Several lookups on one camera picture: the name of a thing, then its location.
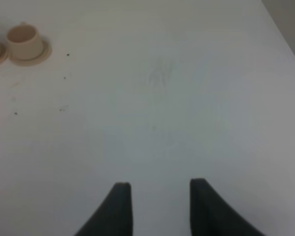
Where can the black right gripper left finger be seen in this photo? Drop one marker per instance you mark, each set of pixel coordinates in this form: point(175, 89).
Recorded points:
point(114, 216)

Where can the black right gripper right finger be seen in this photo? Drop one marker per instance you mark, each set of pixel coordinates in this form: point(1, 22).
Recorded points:
point(210, 215)

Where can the right beige cup saucer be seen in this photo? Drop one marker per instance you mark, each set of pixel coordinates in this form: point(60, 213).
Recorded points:
point(47, 51)

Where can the beige cup saucer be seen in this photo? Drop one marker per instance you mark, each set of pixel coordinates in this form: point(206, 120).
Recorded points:
point(4, 55)
point(47, 51)

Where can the left beige cup saucer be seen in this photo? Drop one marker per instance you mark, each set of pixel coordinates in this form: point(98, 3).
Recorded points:
point(4, 55)

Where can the right beige teacup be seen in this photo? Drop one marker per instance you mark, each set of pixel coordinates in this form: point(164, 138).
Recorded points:
point(24, 42)

